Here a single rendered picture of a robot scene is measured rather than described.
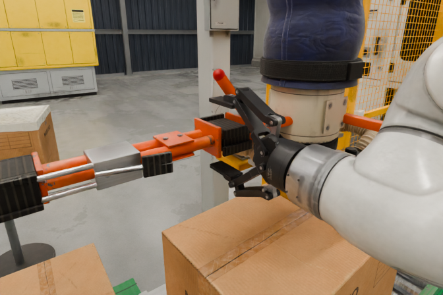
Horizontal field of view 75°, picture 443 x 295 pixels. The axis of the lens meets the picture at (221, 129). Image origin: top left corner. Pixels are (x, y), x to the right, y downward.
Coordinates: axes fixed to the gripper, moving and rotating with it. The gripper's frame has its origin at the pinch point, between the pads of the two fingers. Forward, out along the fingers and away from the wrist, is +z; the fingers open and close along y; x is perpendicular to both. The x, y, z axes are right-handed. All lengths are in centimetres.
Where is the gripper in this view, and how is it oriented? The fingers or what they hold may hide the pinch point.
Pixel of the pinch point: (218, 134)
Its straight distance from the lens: 55.9
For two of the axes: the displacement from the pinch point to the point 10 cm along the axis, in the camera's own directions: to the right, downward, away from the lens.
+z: -5.9, -2.5, 7.6
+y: 0.0, 9.5, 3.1
